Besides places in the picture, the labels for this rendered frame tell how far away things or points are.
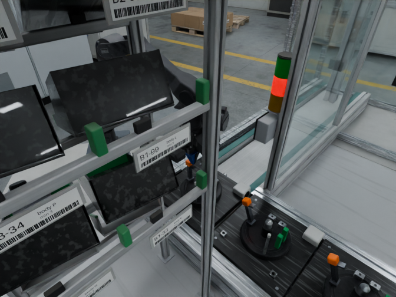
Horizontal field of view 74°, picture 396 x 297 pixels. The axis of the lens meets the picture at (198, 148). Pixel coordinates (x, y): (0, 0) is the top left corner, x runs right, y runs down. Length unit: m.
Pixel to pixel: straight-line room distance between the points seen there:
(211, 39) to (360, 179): 1.07
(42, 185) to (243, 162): 0.93
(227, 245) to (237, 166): 0.40
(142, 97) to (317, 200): 0.90
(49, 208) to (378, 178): 1.24
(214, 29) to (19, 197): 0.26
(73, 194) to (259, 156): 0.96
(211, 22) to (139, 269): 0.74
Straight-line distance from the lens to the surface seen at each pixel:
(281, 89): 0.75
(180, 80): 0.69
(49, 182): 0.27
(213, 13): 0.33
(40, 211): 0.28
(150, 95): 0.35
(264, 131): 0.78
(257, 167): 1.11
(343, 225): 1.09
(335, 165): 1.32
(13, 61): 3.66
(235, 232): 0.82
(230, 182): 0.95
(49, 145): 0.30
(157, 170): 0.43
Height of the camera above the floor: 1.64
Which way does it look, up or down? 38 degrees down
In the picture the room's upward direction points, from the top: straight up
